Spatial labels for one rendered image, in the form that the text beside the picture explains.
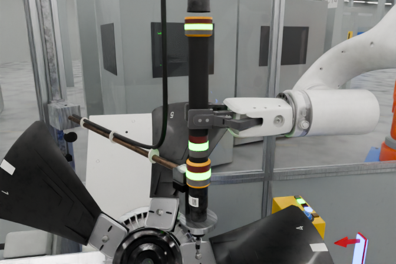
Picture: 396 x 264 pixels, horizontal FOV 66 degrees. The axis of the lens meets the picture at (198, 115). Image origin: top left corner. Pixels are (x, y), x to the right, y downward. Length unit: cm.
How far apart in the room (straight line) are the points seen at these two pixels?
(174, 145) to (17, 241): 41
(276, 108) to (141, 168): 50
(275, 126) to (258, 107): 4
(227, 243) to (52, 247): 42
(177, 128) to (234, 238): 27
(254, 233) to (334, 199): 100
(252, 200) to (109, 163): 78
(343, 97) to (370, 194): 121
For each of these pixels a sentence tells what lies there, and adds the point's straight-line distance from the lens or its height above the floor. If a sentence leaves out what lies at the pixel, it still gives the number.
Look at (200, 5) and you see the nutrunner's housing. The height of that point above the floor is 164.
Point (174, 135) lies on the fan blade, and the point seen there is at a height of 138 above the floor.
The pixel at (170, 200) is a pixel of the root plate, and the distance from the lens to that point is 64.
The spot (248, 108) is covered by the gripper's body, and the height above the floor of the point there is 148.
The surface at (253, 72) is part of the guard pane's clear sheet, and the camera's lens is 129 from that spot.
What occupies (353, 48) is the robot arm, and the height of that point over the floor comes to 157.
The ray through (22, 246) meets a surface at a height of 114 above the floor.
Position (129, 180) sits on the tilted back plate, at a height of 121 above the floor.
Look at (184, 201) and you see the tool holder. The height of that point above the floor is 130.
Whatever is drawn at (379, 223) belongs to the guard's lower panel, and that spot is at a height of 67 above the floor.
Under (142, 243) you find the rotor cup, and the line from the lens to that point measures 58.
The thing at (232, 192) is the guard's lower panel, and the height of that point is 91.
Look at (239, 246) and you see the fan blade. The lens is 66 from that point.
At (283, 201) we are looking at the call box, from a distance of 107.
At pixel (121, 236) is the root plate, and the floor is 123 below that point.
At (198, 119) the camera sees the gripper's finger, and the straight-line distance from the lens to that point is 48.
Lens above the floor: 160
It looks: 15 degrees down
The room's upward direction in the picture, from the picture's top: straight up
